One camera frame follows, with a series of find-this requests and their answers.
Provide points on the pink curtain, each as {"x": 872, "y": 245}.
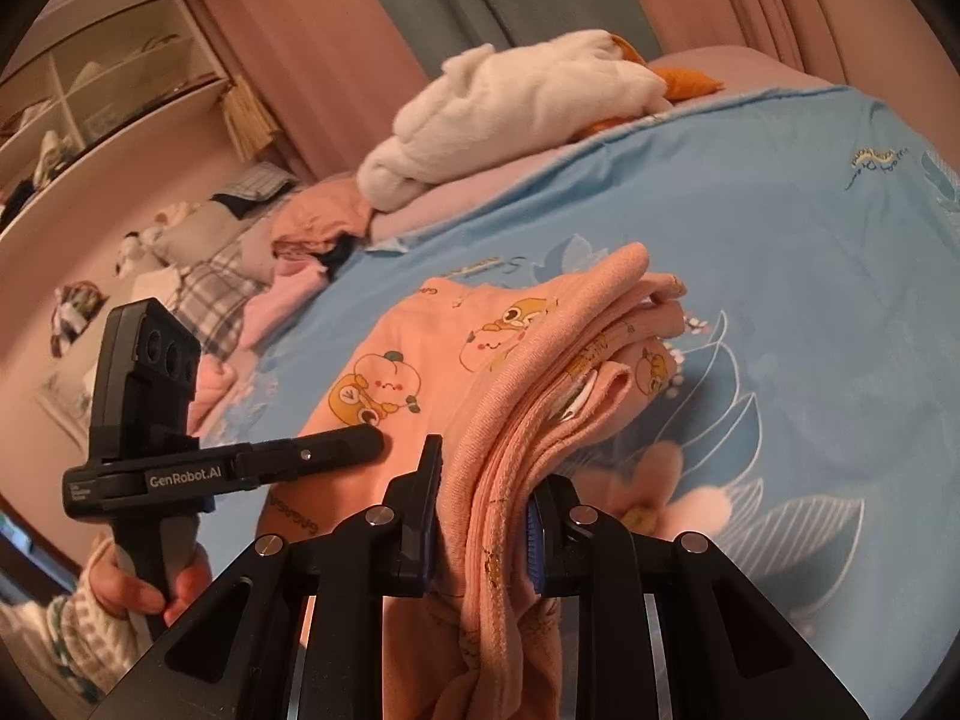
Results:
{"x": 322, "y": 52}

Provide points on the dark cloth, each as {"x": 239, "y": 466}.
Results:
{"x": 341, "y": 253}

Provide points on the plaid grey cloth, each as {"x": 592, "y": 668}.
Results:
{"x": 214, "y": 289}

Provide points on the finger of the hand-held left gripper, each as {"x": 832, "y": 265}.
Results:
{"x": 315, "y": 451}

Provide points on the person's left forearm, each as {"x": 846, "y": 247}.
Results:
{"x": 67, "y": 637}

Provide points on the blue floral bed sheet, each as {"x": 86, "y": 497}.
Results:
{"x": 810, "y": 300}

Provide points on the orange cartoon print garment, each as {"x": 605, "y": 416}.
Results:
{"x": 420, "y": 360}

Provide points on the pink garment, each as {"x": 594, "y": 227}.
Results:
{"x": 281, "y": 292}

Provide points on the blue plaid folded cloth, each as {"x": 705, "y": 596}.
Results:
{"x": 255, "y": 184}

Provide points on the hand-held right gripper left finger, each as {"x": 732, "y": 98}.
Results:
{"x": 418, "y": 514}

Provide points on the person's left hand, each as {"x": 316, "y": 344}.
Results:
{"x": 127, "y": 589}

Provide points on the pink blanket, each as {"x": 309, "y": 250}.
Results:
{"x": 450, "y": 199}

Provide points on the floral patterned cloth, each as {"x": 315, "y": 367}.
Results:
{"x": 75, "y": 311}

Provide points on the grey pillow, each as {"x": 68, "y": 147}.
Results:
{"x": 199, "y": 229}

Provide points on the straw woven item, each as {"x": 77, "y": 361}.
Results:
{"x": 251, "y": 120}

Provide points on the salmon orange garment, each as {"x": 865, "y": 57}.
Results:
{"x": 319, "y": 214}

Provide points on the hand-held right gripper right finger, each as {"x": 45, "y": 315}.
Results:
{"x": 535, "y": 547}

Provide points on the black and white plush toy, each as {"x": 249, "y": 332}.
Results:
{"x": 139, "y": 251}

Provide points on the white shelf unit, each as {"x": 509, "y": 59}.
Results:
{"x": 112, "y": 82}

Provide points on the white fluffy blanket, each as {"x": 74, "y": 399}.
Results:
{"x": 510, "y": 97}

